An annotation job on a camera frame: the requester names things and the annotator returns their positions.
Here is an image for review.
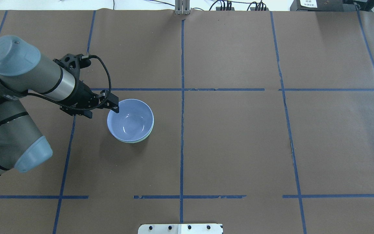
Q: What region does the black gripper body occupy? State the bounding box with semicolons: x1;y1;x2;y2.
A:
60;81;99;116

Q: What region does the blue bowl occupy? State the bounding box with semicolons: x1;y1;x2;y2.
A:
106;99;155;137

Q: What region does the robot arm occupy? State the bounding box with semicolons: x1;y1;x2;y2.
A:
0;35;119;176

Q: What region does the green bowl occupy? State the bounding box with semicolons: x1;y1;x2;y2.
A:
114;121;155;144

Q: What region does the brown paper table cover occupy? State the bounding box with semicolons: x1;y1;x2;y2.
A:
0;9;374;234

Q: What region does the black computer box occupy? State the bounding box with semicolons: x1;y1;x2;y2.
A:
290;0;357;12

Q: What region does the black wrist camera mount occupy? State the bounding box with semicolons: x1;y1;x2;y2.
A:
53;54;92;73

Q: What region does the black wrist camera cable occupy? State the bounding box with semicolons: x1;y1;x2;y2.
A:
25;55;112;111

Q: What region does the aluminium frame post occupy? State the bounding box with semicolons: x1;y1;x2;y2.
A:
175;0;191;15

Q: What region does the metal base plate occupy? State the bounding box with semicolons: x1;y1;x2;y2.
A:
138;223;224;234

